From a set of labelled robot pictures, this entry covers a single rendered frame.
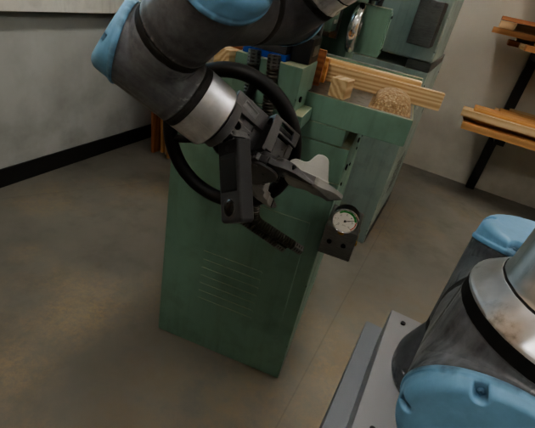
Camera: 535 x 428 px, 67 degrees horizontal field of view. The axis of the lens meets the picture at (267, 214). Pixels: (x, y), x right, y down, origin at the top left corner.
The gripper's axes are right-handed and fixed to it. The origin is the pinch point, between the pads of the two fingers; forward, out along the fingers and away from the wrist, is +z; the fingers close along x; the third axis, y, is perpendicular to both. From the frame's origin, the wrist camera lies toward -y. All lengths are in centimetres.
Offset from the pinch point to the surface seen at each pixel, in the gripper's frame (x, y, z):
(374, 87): 10.0, 44.1, 15.9
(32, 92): 164, 53, -41
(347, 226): 12.6, 10.5, 24.3
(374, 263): 73, 42, 114
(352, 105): 6.5, 30.6, 8.3
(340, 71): 15.6, 45.1, 8.9
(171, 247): 65, -1, 11
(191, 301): 68, -12, 27
